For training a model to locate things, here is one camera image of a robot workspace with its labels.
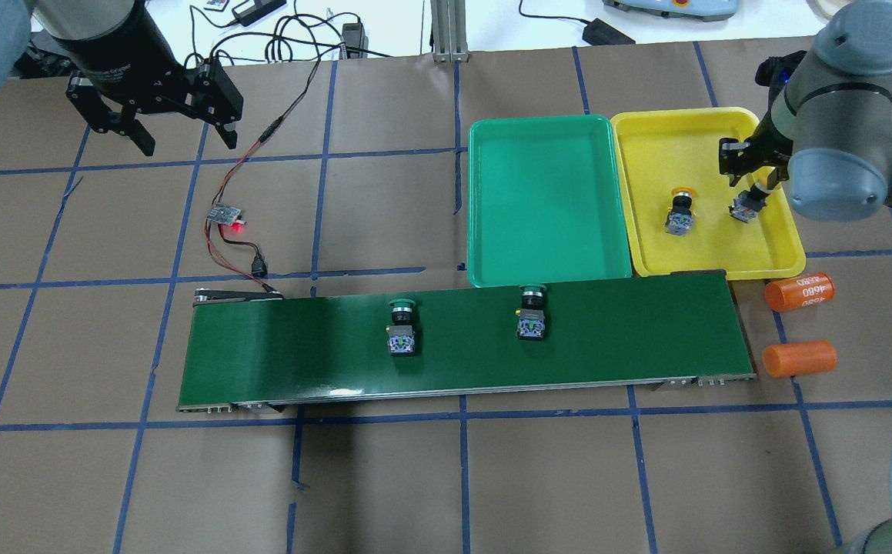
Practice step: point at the yellow plastic tray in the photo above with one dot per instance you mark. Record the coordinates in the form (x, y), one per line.
(658, 150)

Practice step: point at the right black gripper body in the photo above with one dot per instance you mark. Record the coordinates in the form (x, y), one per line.
(763, 151)

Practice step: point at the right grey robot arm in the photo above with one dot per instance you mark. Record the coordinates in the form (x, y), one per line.
(828, 126)

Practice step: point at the orange cylinder with 4680 print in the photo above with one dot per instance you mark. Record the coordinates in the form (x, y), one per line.
(787, 295)

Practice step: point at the black power adapter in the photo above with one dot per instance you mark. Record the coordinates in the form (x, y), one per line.
(599, 32)

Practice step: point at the blue teach pendant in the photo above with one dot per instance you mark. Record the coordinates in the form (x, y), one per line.
(705, 11)

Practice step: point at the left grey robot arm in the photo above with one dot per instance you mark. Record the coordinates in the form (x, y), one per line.
(100, 37)

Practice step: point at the green conveyor belt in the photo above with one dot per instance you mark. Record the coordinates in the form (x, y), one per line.
(254, 351)

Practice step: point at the plain orange cylinder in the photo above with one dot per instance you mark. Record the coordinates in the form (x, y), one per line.
(799, 358)

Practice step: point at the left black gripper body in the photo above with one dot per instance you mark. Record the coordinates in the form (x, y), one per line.
(124, 63)

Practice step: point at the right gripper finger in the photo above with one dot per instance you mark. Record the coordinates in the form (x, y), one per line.
(771, 182)
(734, 159)

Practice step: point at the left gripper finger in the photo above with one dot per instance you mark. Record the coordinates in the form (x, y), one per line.
(131, 128)
(214, 98)

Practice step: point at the aluminium frame post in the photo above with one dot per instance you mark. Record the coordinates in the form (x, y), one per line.
(448, 30)

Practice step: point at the green plastic tray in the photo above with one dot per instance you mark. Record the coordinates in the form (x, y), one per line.
(544, 202)

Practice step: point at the green push button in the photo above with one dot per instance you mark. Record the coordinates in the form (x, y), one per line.
(531, 316)
(401, 332)

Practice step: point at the small sensor circuit board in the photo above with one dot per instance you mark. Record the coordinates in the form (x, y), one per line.
(223, 214)

